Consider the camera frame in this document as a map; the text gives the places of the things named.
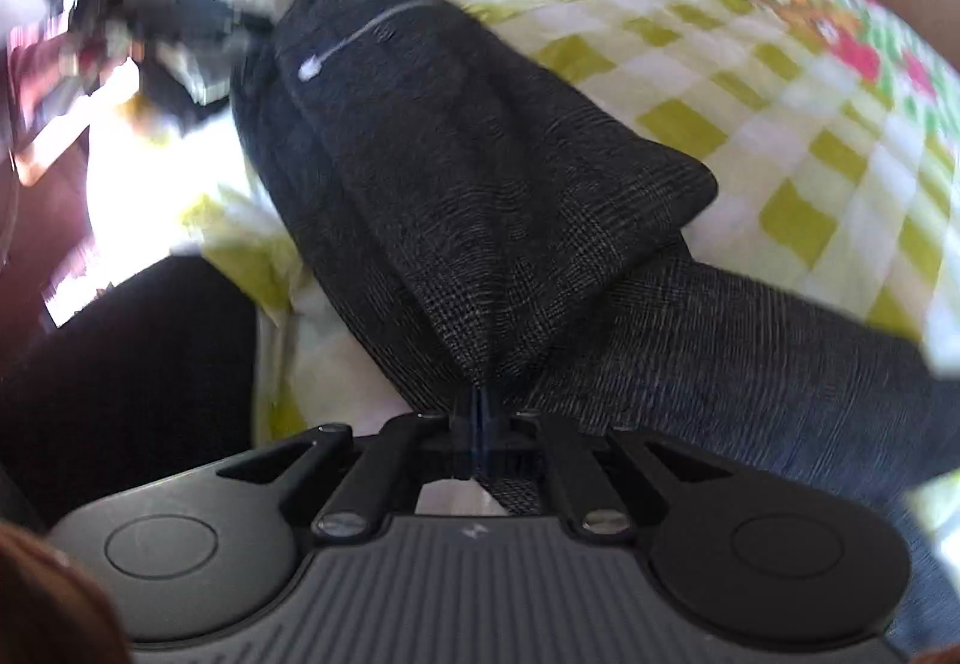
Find dark grey checked pants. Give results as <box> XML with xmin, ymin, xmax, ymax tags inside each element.
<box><xmin>231</xmin><ymin>0</ymin><xmax>958</xmax><ymax>653</ymax></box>

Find yellow checked bed quilt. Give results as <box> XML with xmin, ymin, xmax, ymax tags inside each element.
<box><xmin>86</xmin><ymin>0</ymin><xmax>958</xmax><ymax>441</ymax></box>

